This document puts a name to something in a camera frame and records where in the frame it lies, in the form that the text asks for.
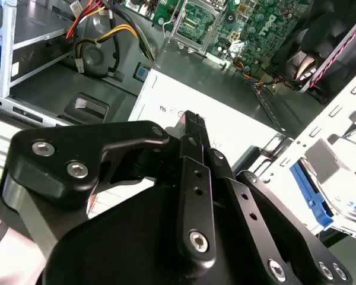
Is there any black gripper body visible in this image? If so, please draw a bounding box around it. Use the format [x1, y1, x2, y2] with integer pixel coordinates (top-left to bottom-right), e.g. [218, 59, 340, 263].
[43, 182, 275, 285]

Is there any hard disk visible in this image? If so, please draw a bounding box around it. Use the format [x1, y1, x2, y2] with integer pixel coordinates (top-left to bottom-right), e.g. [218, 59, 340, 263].
[289, 159, 335, 231]

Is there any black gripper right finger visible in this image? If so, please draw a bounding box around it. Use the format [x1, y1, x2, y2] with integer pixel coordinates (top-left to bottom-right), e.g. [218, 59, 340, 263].
[199, 115, 354, 285]

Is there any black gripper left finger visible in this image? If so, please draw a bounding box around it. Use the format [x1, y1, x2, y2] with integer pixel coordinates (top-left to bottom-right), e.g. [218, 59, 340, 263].
[0, 110, 217, 264]

